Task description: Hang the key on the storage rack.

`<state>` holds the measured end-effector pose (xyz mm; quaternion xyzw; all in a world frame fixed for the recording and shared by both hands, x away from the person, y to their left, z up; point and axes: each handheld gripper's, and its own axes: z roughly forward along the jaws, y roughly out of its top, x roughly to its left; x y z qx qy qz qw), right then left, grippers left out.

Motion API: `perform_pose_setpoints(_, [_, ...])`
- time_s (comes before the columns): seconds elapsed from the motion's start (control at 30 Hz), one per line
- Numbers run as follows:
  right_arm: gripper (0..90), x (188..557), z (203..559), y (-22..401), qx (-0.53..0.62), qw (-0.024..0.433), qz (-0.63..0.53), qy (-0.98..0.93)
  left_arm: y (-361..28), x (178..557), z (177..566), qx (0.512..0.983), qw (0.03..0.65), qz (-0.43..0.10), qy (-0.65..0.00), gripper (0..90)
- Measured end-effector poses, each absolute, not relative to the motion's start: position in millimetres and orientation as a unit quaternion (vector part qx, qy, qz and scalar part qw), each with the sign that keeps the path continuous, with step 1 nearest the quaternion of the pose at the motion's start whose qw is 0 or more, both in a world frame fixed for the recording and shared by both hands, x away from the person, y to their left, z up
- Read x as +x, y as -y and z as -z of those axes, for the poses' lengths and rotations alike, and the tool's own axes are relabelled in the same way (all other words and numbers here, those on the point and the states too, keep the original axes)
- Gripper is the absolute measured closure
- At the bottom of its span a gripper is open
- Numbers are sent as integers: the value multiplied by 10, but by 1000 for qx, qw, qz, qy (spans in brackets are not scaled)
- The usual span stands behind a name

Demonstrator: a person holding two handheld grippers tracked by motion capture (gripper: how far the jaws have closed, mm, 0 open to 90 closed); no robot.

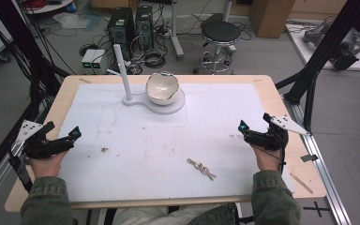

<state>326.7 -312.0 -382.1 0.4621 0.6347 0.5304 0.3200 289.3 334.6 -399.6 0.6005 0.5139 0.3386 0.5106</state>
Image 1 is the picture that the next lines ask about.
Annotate thin wooden stick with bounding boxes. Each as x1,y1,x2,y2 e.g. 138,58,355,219
290,172,314,195

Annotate black metal frame stand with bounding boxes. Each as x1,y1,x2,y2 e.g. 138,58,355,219
0,0,71,188
275,0,360,132

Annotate black computer tower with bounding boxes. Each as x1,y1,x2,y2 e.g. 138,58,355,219
134,5,155,52
107,7,137,61

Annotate white eggshell-shaped bowl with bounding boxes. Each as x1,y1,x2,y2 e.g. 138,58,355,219
145,70,181,107

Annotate white board with devices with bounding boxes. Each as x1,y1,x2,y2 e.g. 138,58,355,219
285,17,360,73

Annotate grey tape piece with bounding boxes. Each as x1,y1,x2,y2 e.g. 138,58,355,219
300,153,320,163

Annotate person's right hand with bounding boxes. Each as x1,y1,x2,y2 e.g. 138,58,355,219
250,144,284,173

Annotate round white table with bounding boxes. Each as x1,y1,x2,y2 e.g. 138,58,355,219
21,0,77,15

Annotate brown cardboard box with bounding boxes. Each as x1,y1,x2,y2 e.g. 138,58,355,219
248,0,296,39

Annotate person's left hand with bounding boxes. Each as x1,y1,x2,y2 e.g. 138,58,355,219
27,149,71,181

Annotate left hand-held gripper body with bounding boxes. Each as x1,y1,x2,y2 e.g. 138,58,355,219
14,120,76,160

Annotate white desk leg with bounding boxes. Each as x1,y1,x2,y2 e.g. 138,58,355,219
168,0,186,61

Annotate white power supply unit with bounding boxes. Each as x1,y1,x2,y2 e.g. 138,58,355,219
91,49,107,75
81,49,98,75

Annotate black round stool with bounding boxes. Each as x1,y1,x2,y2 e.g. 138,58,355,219
192,12,243,76

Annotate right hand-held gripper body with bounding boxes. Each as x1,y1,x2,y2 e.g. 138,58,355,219
255,112,311,152

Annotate clear plastic bag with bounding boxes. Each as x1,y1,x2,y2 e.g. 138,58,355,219
52,11,103,32

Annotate person's lap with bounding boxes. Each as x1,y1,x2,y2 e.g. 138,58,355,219
112,202,242,225

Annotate coiled black cable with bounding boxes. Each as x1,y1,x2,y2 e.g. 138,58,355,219
142,49,167,69

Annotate white table mat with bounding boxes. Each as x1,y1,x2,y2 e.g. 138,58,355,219
57,82,296,203

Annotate white stand with post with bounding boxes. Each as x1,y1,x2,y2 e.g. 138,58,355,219
106,43,187,115

